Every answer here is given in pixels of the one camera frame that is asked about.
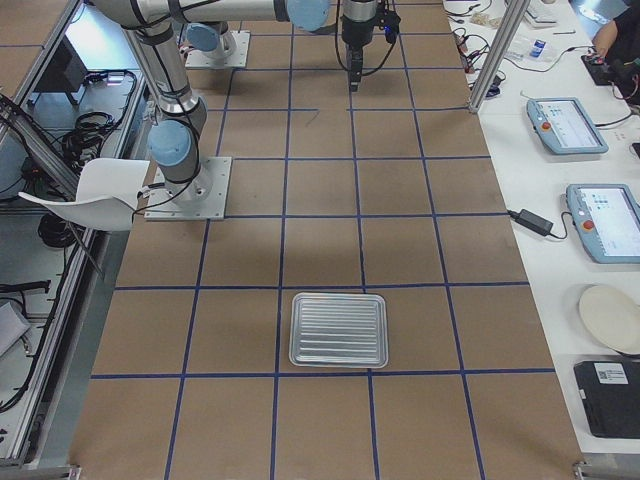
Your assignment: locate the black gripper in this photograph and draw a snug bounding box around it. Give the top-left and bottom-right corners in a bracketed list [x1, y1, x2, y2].
[341, 17, 375, 92]

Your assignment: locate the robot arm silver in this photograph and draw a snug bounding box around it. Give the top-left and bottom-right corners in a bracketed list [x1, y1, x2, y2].
[95, 1, 400, 220]

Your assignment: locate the silver ribbed metal tray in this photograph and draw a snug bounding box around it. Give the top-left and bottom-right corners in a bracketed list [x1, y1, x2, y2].
[289, 292, 389, 369]

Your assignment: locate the upper blue teach pendant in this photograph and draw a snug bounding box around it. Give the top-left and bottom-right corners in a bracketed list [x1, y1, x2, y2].
[526, 97, 609, 155]

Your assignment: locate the blue teach pendant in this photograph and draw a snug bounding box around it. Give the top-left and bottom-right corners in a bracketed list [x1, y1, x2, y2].
[566, 184, 639, 264]
[526, 97, 609, 155]

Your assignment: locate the black power adapter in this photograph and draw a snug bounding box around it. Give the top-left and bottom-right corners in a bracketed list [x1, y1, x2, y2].
[507, 209, 553, 237]

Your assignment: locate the person in black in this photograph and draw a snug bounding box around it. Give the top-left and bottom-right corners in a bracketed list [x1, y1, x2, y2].
[593, 2, 639, 105]

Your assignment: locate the white plastic chair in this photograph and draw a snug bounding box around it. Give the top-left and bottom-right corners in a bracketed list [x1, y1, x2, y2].
[18, 157, 151, 281]

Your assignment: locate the lower blue teach pendant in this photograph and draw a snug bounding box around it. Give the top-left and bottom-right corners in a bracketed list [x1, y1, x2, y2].
[566, 184, 639, 264]

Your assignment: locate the white round plate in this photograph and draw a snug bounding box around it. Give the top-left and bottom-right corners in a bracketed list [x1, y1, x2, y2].
[578, 285, 639, 356]

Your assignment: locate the black box with label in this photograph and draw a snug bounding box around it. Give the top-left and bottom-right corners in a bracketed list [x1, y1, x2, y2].
[574, 361, 639, 439]

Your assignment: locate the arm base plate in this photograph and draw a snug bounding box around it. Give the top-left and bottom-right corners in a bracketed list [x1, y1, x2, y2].
[144, 157, 232, 221]
[185, 30, 250, 70]

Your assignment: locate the aluminium frame post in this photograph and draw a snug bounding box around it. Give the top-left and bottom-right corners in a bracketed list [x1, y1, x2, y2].
[468, 0, 529, 113]

